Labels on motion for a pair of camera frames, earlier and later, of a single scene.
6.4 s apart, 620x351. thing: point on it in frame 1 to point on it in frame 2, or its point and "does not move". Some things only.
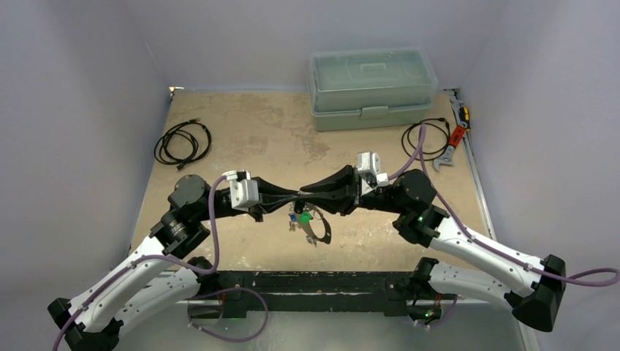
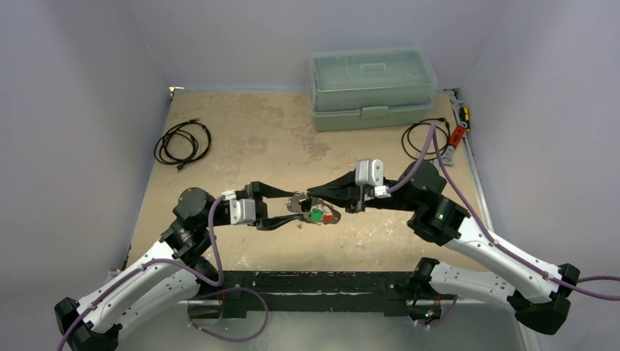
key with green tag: (305, 217) to (316, 215)
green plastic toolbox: (371, 88) does not move
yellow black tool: (464, 116) does not move
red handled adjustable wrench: (455, 141) does not move
